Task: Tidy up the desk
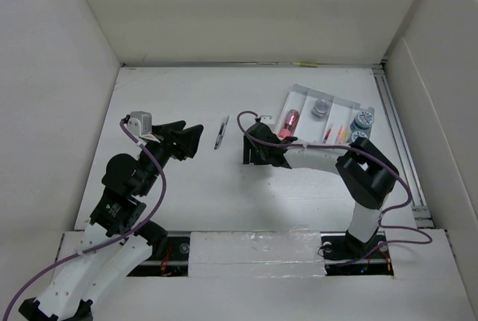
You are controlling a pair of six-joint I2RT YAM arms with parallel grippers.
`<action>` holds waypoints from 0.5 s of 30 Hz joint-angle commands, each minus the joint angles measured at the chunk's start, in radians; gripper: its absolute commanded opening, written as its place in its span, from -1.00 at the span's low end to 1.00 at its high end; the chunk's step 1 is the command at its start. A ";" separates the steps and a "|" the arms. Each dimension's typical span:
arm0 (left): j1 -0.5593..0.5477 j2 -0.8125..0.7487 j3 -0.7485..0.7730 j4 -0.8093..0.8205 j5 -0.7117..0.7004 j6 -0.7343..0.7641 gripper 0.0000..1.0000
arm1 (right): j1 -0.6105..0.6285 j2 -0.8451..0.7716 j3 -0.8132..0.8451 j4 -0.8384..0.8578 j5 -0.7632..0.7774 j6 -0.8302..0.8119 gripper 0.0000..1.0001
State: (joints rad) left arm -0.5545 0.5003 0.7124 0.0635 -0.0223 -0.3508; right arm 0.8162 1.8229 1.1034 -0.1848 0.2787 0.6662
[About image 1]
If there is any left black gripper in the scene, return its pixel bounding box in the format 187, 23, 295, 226
137, 119, 203, 195

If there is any pink capped marker tube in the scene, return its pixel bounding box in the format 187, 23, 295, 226
278, 109, 300, 139

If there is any white compartment tray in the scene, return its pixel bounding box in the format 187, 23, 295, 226
274, 84, 375, 145

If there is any red gel pen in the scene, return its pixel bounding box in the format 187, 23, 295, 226
322, 123, 334, 144

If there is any clear paperclip jar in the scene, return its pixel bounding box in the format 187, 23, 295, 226
311, 99, 331, 118

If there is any blue round jar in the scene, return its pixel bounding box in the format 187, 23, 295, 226
350, 110, 375, 131
350, 131, 369, 143

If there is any black gel pen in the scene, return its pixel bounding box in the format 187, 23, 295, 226
214, 116, 229, 150

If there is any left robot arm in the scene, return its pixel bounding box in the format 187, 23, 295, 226
19, 114, 204, 320

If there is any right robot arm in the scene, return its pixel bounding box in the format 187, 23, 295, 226
243, 119, 399, 261

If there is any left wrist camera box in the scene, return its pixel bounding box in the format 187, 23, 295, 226
125, 111, 152, 137

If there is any front mounting rail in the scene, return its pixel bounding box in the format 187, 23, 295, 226
133, 230, 394, 278

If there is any aluminium rail right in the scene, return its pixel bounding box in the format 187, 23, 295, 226
372, 64, 435, 229

